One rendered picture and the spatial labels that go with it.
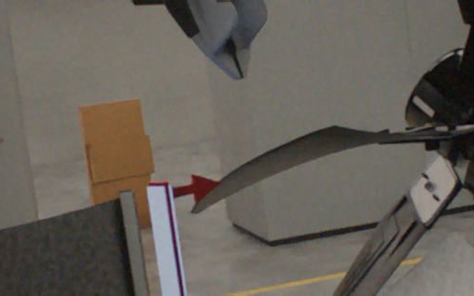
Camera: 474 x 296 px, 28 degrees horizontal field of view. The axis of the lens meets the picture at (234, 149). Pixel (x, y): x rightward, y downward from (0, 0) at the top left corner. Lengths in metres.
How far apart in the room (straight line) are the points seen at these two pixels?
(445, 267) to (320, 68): 6.20
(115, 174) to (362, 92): 2.78
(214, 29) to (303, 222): 6.31
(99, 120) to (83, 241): 6.07
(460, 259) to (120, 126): 8.04
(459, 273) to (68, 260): 1.98
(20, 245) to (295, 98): 4.58
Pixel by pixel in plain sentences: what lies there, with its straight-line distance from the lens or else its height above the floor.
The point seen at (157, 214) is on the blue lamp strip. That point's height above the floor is 1.17.
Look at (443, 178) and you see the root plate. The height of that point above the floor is 1.12.
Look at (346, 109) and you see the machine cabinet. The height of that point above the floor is 0.94.
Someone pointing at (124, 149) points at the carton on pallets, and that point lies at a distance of 8.95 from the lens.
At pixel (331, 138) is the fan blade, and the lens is 0.80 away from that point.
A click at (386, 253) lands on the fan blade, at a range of 1.11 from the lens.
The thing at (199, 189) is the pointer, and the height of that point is 1.18.
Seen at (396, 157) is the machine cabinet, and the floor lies 0.51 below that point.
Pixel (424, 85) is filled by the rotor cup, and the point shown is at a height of 1.23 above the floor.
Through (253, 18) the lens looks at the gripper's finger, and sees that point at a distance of 0.87.
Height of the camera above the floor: 1.26
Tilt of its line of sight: 4 degrees down
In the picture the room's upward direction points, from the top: 8 degrees counter-clockwise
